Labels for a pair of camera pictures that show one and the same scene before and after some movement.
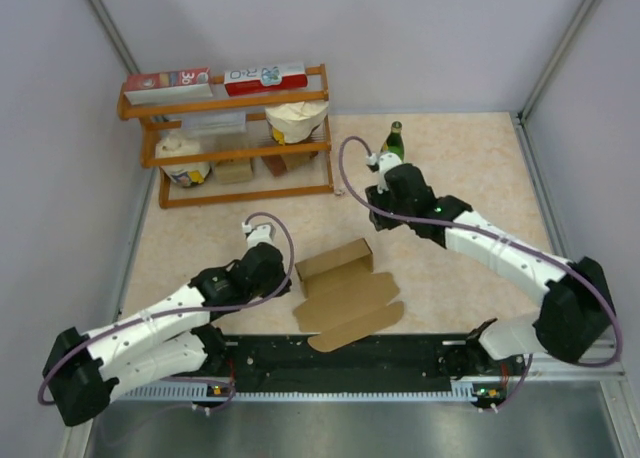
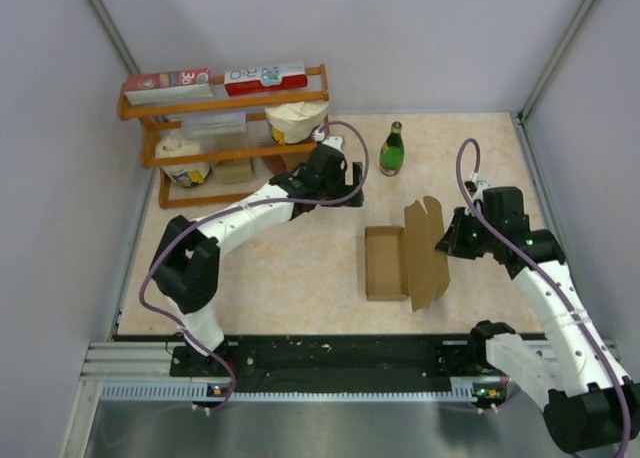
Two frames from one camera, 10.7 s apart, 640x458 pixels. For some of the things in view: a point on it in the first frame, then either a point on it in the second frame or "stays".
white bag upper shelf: [294, 122] stays
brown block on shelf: [280, 164] stays
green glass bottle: [395, 142] stays
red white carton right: [241, 82] stays
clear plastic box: [213, 122] stays
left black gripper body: [266, 289] to [336, 188]
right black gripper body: [386, 202] to [471, 236]
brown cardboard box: [346, 301] to [409, 259]
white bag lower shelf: [184, 174] stays
